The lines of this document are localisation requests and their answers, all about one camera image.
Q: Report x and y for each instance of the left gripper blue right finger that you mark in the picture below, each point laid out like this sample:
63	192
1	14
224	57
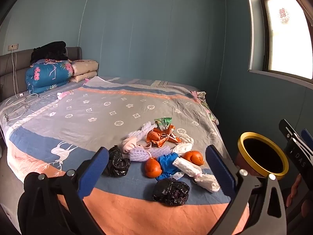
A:
223	174

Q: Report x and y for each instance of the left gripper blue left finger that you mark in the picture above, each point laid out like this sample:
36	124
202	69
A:
90	171

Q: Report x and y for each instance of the black plastic bag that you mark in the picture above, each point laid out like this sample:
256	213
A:
171	192
117	165

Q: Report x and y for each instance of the orange peel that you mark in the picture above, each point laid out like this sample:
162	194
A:
194	157
152	168

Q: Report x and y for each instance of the beige paper bundle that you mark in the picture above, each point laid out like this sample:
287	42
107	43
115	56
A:
131	144

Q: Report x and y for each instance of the white tissue bundle back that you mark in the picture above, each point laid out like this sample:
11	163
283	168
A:
186	145

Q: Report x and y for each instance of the purple foam fruit net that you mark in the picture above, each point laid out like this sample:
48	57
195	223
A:
140	154

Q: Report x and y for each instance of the blue rubber glove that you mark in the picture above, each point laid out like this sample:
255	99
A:
167	167

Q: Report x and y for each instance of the white foam fruit net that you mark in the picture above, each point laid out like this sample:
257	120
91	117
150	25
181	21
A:
141	133

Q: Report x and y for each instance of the orange snack wrapper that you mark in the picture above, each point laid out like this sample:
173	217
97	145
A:
158	137

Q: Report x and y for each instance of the green snack wrapper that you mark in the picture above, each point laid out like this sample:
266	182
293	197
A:
163	123

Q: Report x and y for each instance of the yellow rimmed black trash bin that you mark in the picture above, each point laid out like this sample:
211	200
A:
260	156

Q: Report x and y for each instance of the person's right hand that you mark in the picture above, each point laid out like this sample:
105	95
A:
300	194

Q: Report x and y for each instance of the grey patterned bed sheet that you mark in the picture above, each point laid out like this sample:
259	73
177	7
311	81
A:
59	129

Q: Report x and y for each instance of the floral cloth at bed edge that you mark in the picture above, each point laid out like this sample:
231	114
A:
200	97

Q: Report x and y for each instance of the beige lower pillow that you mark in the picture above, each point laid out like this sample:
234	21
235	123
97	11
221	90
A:
82	77

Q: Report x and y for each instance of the beige pillow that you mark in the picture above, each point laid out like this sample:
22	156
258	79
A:
84	66
82	77

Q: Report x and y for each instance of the beige upper pillow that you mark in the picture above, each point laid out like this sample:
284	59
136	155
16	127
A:
84	66

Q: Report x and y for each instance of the blue floral folded quilt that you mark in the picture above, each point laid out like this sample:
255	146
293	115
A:
45	75

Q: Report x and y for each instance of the black folded blanket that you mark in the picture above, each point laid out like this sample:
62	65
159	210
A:
53	51

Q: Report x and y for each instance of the grey padded headboard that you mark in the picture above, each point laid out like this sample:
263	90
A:
13	68

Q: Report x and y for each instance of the window with grey frame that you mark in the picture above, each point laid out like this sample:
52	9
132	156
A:
281	40

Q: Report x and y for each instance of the wall power socket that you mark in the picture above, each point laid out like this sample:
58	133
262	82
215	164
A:
13	47

